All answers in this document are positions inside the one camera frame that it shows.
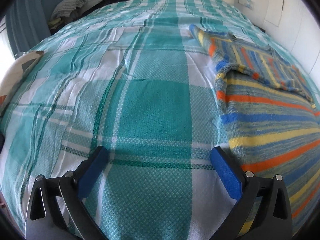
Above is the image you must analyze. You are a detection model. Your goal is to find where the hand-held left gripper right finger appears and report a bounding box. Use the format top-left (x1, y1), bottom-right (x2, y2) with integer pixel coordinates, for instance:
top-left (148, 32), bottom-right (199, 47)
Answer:
top-left (209, 147), bottom-right (293, 240)

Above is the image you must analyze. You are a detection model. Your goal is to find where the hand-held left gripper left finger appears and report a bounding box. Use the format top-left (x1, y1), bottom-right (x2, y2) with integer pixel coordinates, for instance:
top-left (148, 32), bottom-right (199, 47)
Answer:
top-left (25, 145), bottom-right (108, 240)

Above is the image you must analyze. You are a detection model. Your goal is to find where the striped knit sweater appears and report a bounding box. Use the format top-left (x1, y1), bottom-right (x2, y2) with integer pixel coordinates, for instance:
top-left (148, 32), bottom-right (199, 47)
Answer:
top-left (189, 24), bottom-right (320, 233)

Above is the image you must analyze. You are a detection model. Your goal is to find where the pile of dark clothes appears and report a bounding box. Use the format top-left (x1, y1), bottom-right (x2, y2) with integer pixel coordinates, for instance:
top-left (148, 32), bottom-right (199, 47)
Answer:
top-left (49, 12), bottom-right (83, 35)

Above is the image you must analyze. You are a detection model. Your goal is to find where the teal plaid bedspread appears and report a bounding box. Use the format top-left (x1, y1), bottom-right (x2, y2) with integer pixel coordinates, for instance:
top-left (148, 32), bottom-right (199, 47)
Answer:
top-left (0, 0), bottom-right (320, 240)

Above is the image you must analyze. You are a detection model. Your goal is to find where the printed white pillow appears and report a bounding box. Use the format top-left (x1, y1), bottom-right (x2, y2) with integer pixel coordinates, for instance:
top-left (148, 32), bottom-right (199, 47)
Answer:
top-left (0, 50), bottom-right (45, 117)

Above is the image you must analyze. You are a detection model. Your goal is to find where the grey striped folded cloth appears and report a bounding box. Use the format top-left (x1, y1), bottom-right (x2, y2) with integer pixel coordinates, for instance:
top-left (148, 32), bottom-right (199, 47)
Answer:
top-left (51, 0), bottom-right (88, 18)

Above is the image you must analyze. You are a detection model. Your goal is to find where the teal curtain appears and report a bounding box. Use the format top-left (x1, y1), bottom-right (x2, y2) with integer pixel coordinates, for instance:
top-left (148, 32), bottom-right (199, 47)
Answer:
top-left (5, 0), bottom-right (69, 53)

